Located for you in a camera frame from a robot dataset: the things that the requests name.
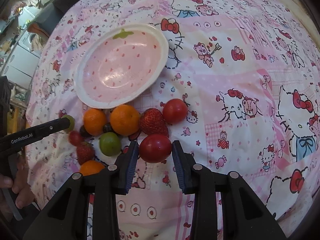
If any pink Hello Kitty bedsheet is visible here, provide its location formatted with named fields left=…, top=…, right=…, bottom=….
left=26, top=0, right=319, bottom=236

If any dark red cherry tomato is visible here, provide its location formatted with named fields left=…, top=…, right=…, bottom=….
left=139, top=134, right=172, bottom=163

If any pink strawberry pattern plate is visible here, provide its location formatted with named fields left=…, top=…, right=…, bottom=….
left=74, top=24, right=169, bottom=109

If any green lime fruit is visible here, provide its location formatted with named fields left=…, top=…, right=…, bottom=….
left=99, top=132, right=121, bottom=157

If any small red grape tomato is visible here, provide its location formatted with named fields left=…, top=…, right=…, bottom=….
left=68, top=131, right=84, bottom=147

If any small red strawberry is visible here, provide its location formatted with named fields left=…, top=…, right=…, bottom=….
left=76, top=141, right=95, bottom=165

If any large orange mandarin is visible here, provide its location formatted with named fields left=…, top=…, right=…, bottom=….
left=110, top=105, right=140, bottom=136

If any person's left hand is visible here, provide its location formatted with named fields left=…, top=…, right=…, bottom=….
left=1, top=152, right=34, bottom=221

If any large red strawberry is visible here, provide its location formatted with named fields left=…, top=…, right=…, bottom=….
left=139, top=108, right=169, bottom=137

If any red tomato with stem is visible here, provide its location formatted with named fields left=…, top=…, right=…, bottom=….
left=162, top=99, right=188, bottom=124

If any small green grape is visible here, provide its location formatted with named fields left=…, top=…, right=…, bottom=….
left=62, top=114, right=75, bottom=133

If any medium orange mandarin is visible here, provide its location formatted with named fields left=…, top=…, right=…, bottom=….
left=83, top=108, right=107, bottom=136

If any small orange mandarin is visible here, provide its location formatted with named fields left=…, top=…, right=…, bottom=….
left=79, top=160, right=105, bottom=176

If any white drawer cabinet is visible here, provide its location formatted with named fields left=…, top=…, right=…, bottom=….
left=1, top=6, right=41, bottom=89

